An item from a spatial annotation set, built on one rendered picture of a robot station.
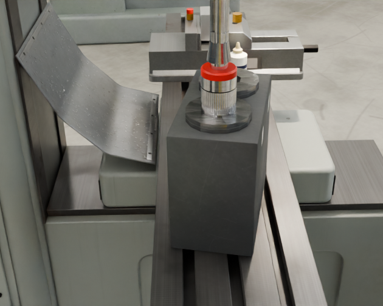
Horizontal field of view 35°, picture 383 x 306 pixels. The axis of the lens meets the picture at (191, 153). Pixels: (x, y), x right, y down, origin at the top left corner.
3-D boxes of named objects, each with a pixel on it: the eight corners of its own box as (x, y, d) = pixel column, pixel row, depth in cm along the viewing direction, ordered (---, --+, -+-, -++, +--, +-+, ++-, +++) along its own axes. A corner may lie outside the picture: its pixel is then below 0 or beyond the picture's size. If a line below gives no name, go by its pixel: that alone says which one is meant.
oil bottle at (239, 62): (245, 85, 136) (246, 38, 130) (247, 93, 132) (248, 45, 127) (227, 85, 136) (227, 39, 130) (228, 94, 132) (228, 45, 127)
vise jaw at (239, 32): (247, 30, 146) (247, 13, 144) (251, 49, 135) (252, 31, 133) (221, 30, 146) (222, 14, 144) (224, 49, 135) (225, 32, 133)
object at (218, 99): (220, 120, 79) (220, 84, 77) (193, 110, 82) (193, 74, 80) (242, 108, 82) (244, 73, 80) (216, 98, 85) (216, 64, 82)
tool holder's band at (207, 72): (220, 84, 77) (220, 77, 76) (193, 74, 80) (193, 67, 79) (244, 73, 80) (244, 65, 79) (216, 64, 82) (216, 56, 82)
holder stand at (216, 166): (266, 174, 105) (273, 65, 95) (253, 258, 86) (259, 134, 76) (197, 167, 107) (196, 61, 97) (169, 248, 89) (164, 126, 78)
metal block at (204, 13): (222, 31, 143) (222, 5, 140) (224, 40, 138) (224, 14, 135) (200, 31, 143) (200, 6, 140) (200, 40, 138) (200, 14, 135)
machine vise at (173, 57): (293, 54, 151) (296, 11, 145) (303, 79, 138) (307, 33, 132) (151, 56, 151) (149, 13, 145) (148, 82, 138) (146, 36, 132)
